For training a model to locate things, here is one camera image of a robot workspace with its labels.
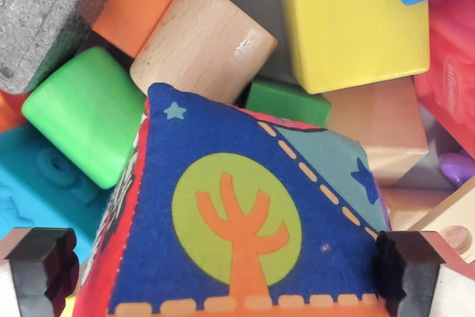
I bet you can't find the blue printed fabric cube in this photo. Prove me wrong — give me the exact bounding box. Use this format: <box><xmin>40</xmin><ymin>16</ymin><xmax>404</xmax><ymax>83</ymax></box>
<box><xmin>73</xmin><ymin>82</ymin><xmax>391</xmax><ymax>317</ymax></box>

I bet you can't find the small green wooden block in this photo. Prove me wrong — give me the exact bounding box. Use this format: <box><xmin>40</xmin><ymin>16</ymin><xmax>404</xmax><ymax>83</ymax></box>
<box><xmin>245</xmin><ymin>79</ymin><xmax>333</xmax><ymax>129</ymax></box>

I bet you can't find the green wooden cylinder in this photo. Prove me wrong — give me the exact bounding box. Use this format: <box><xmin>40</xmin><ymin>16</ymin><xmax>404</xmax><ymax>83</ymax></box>
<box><xmin>21</xmin><ymin>46</ymin><xmax>147</xmax><ymax>190</ymax></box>

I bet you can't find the yellow wooden cube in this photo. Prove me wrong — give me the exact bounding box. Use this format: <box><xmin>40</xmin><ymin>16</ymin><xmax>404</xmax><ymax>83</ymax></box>
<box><xmin>278</xmin><ymin>0</ymin><xmax>431</xmax><ymax>95</ymax></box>

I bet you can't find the teal embossed soft cube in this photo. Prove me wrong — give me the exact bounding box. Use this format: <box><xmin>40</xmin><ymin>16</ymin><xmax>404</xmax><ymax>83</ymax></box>
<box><xmin>0</xmin><ymin>123</ymin><xmax>109</xmax><ymax>264</ymax></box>

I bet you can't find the natural wooden cube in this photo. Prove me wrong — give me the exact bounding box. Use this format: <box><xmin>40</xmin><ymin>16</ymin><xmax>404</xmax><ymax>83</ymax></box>
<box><xmin>322</xmin><ymin>76</ymin><xmax>430</xmax><ymax>189</ymax></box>

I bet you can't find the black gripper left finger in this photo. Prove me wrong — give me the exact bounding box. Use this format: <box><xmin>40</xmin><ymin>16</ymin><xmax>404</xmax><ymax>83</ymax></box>
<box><xmin>0</xmin><ymin>226</ymin><xmax>80</xmax><ymax>317</ymax></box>

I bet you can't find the grey foam eraser block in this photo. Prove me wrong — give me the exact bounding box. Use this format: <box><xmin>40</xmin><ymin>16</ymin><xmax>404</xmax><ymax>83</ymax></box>
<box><xmin>0</xmin><ymin>0</ymin><xmax>109</xmax><ymax>96</ymax></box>

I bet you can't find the red embossed soft cube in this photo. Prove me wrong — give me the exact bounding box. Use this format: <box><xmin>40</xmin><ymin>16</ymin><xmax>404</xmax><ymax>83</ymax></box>
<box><xmin>413</xmin><ymin>0</ymin><xmax>475</xmax><ymax>163</ymax></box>

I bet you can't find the flat orange wooden block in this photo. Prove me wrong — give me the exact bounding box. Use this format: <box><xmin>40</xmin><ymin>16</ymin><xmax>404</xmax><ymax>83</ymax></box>
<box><xmin>91</xmin><ymin>0</ymin><xmax>199</xmax><ymax>59</ymax></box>

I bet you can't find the yellow wooden arch block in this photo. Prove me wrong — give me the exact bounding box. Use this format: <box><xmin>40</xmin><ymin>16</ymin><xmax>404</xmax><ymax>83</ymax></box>
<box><xmin>60</xmin><ymin>294</ymin><xmax>77</xmax><ymax>317</ymax></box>

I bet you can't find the orange plastic cup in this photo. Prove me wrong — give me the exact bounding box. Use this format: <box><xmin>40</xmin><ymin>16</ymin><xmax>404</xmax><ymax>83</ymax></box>
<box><xmin>0</xmin><ymin>90</ymin><xmax>29</xmax><ymax>134</ymax></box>

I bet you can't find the wooden plank with holes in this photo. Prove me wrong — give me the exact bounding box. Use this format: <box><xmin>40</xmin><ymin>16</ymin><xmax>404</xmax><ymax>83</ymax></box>
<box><xmin>407</xmin><ymin>175</ymin><xmax>475</xmax><ymax>264</ymax></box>

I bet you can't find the purple shiny plastic piece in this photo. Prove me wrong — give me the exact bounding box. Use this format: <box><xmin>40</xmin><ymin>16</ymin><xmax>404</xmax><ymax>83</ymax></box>
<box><xmin>439</xmin><ymin>151</ymin><xmax>475</xmax><ymax>186</ymax></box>

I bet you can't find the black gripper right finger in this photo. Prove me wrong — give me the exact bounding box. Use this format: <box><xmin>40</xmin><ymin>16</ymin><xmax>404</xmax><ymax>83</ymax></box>
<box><xmin>372</xmin><ymin>230</ymin><xmax>475</xmax><ymax>317</ymax></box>

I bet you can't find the natural wooden cylinder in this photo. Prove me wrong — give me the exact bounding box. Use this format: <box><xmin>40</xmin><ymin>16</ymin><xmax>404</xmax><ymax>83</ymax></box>
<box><xmin>129</xmin><ymin>0</ymin><xmax>279</xmax><ymax>105</ymax></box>

